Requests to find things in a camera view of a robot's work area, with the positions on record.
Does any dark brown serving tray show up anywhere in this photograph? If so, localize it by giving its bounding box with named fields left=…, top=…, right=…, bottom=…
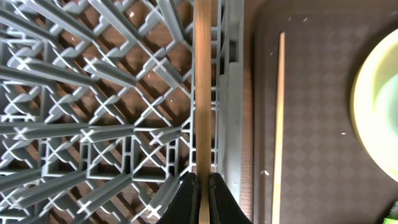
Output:
left=252, top=1, right=397, bottom=223

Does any green yellow snack wrapper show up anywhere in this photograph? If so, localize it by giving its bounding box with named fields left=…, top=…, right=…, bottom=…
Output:
left=382, top=201, right=398, bottom=224

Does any grey plastic dishwasher rack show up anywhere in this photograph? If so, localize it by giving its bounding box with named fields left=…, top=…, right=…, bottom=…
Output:
left=0, top=0, right=245, bottom=224

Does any yellow plate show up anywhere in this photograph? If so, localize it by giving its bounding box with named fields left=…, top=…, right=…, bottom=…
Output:
left=350, top=30, right=397, bottom=180

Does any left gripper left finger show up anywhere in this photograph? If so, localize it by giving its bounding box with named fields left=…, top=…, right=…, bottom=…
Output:
left=157, top=173, right=199, bottom=224

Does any wooden chopstick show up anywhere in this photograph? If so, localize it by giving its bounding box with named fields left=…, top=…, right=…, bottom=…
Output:
left=271, top=32, right=285, bottom=224
left=194, top=0, right=211, bottom=223

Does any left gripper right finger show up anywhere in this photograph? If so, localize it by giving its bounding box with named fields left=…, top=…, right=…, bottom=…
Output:
left=209, top=172, right=252, bottom=224

